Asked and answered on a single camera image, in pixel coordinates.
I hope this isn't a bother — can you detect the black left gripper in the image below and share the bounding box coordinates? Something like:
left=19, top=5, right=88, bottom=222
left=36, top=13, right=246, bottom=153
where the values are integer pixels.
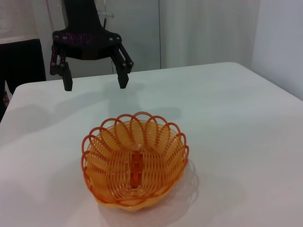
left=49, top=0, right=135, bottom=92

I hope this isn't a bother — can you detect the orange woven plastic basket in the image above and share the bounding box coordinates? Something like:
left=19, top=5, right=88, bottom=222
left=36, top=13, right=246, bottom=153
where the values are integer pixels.
left=81, top=111, right=190, bottom=212

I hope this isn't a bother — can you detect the person in black trousers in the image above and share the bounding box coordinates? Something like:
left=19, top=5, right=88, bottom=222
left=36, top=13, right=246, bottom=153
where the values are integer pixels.
left=0, top=0, right=47, bottom=124

